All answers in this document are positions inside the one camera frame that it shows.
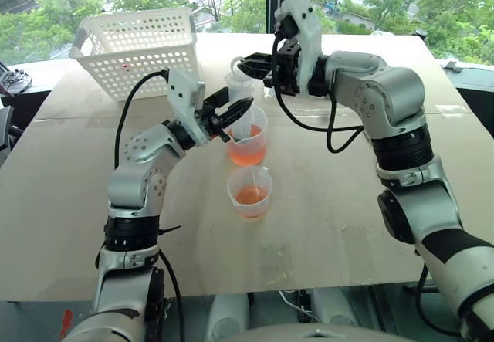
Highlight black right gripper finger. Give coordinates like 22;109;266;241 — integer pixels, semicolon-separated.
240;66;277;89
236;52;278;72

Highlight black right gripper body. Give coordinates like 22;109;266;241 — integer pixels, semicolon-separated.
271;39;310;97

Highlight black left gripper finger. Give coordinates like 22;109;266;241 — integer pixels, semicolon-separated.
217;96;255;129
203;86;232;109

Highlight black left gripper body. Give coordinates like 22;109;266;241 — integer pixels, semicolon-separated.
195;103;233;144

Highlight tall clear cup red liquid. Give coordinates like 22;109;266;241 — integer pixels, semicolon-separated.
225;104;269;166

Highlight short clear cup red liquid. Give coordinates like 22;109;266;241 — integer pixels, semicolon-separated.
226;165;274;221

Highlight white perforated plastic basket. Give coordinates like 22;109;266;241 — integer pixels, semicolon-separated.
69;8;202;102

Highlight dark side table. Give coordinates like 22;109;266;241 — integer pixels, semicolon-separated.
435;58;494;141

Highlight white rounded robot leg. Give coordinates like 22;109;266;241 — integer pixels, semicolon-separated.
203;291;250;342
310;287;358;327

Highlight grey rounded robot torso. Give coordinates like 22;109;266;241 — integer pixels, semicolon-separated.
215;321;420;342

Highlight small red object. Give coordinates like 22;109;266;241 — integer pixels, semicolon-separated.
59;309;75;340

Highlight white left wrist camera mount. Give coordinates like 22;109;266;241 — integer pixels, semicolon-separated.
166;67;217;144

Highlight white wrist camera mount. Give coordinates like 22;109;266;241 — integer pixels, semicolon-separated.
166;67;217;144
274;0;323;96

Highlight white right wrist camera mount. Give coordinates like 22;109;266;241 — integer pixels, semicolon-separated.
274;0;323;96

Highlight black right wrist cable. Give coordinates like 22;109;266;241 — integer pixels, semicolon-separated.
269;32;366;154

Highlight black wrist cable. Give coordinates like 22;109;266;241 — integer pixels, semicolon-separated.
113;69;171;170
269;32;366;154

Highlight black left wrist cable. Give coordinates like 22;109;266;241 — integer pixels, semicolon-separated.
113;69;171;170

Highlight black left upper arm cable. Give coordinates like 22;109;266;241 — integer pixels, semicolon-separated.
158;249;187;342

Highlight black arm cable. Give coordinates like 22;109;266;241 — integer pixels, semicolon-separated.
414;263;464;337
158;249;187;342

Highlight tangled black cables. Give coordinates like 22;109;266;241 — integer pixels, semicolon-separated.
0;67;33;93

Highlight thin white cable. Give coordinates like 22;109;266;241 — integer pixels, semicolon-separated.
278;290;322;323

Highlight black right upper arm cable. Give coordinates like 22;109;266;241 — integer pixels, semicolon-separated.
414;263;464;337

